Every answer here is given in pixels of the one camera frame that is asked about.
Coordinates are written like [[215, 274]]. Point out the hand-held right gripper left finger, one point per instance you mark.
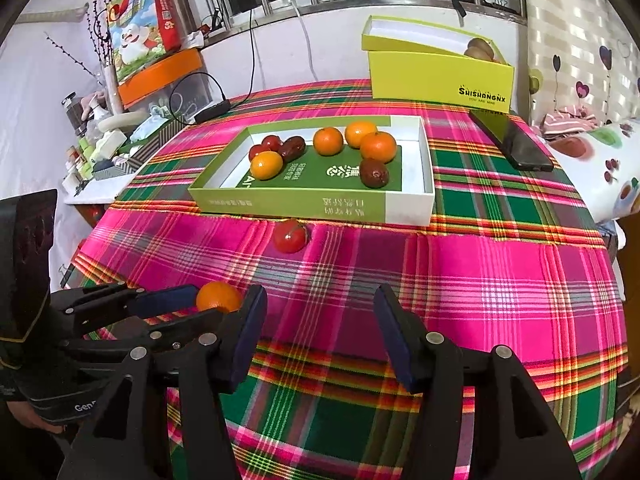
[[247, 335]]

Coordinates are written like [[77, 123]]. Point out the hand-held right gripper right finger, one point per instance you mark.
[[392, 340]]

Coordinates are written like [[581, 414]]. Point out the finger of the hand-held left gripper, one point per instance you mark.
[[165, 330], [167, 297]]

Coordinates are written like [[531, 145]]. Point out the small orange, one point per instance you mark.
[[360, 132], [218, 297]]

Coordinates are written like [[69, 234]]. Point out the red tomato with green stem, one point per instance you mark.
[[290, 236]]

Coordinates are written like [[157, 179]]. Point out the yellow orange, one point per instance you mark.
[[266, 165]]

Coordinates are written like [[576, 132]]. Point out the large brown jujube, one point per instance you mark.
[[375, 172]]

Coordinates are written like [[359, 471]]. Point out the small red cherry tomato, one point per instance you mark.
[[271, 142], [256, 152]]

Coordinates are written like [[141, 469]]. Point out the shallow green cardboard box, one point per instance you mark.
[[310, 175]]

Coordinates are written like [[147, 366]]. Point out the dark red jujube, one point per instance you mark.
[[292, 147]]

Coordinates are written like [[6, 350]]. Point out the large orange with stem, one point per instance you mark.
[[378, 146]]

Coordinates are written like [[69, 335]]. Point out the round orange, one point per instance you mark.
[[328, 141]]

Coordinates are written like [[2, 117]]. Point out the person's left hand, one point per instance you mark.
[[22, 416]]

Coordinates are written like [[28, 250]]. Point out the pink green plaid tablecloth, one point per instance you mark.
[[500, 310]]

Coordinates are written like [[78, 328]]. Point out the striped tissue box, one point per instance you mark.
[[130, 160]]

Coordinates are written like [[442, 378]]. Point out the glass jar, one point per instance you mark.
[[75, 110]]

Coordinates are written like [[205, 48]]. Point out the white vase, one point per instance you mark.
[[112, 92]]

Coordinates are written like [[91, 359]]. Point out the clear plastic container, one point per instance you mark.
[[190, 92]]

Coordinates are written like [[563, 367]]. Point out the orange box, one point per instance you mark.
[[160, 75]]

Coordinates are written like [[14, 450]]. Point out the black smartphone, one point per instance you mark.
[[515, 142]]

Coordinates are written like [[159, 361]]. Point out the bare budding branches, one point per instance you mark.
[[97, 25]]

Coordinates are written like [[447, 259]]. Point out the red cartoon gift box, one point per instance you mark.
[[140, 35]]

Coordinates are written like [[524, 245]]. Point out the yellow-green cardboard box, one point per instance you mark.
[[425, 80]]

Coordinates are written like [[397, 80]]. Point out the white fruit print pillow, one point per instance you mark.
[[600, 170]]

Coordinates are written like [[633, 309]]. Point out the pink striped cloth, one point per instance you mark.
[[565, 119]]

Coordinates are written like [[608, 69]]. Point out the brown kiwi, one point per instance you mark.
[[479, 47]]

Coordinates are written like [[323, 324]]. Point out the heart print curtain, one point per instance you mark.
[[565, 20]]

